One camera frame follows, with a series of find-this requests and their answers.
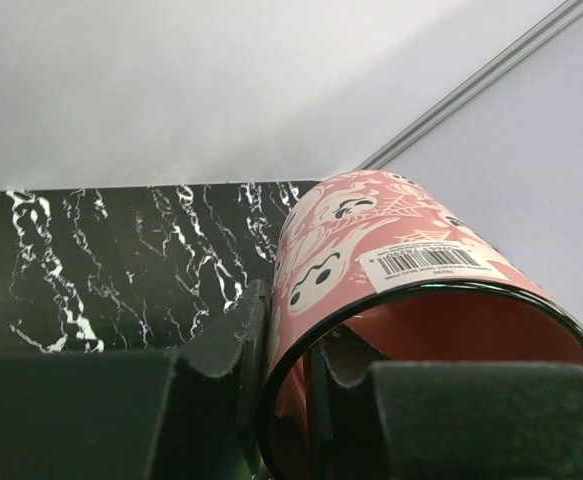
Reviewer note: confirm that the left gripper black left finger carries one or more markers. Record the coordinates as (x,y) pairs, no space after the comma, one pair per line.
(180,413)

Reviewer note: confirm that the black marble pattern mat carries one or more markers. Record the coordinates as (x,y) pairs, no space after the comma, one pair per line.
(91,270)

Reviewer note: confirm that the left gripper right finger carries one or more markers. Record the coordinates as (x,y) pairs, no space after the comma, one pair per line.
(374,418)

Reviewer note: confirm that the pink cup brown lid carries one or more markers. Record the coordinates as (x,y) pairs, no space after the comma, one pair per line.
(373,251)

